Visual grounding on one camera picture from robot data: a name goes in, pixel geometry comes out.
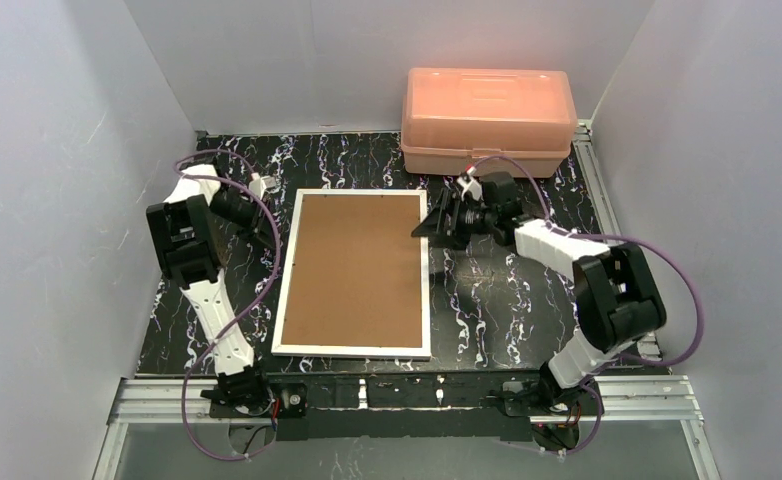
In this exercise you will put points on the brown backing board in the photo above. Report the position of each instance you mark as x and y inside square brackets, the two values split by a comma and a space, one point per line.
[354, 272]

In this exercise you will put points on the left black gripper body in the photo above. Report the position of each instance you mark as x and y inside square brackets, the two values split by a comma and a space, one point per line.
[262, 234]

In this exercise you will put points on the white picture frame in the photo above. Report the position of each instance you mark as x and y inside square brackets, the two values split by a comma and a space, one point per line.
[351, 351]

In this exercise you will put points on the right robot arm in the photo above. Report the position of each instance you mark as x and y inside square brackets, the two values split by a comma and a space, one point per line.
[617, 300]

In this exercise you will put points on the aluminium rail base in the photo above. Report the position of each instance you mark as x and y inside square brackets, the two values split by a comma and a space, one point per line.
[409, 404]

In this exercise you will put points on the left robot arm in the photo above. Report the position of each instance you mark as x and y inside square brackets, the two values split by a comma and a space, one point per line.
[192, 255]

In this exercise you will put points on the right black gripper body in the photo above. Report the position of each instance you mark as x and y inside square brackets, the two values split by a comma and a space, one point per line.
[449, 221]

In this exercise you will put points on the pink plastic storage box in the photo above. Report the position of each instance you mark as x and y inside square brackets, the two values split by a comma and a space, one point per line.
[452, 117]

